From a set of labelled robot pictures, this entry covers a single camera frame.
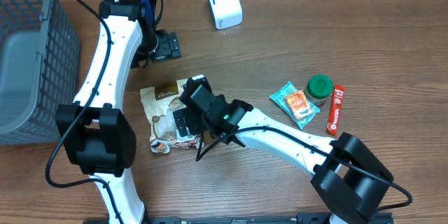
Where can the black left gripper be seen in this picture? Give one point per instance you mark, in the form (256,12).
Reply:
(166,48)

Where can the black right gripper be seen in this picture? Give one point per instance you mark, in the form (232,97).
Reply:
(193,118)

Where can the beige snack pouch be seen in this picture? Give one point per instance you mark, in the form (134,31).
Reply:
(159,103)

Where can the teal wet wipes pack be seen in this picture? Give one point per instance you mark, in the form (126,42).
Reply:
(279,99)

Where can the orange small box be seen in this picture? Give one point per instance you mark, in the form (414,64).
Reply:
(298,104)

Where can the green lid jar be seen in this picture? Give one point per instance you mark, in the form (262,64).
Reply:
(318,89)

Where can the red coffee stick sachet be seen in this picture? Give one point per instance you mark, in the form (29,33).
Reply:
(335,109)

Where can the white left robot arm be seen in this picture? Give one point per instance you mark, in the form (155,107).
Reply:
(94,132)

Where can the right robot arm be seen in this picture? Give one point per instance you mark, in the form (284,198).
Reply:
(347,176)

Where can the white barcode scanner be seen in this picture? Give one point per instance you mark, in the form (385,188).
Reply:
(226,13)

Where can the grey plastic shopping basket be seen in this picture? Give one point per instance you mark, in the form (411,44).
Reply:
(40,56)

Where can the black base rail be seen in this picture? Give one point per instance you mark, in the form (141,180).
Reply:
(300,218)

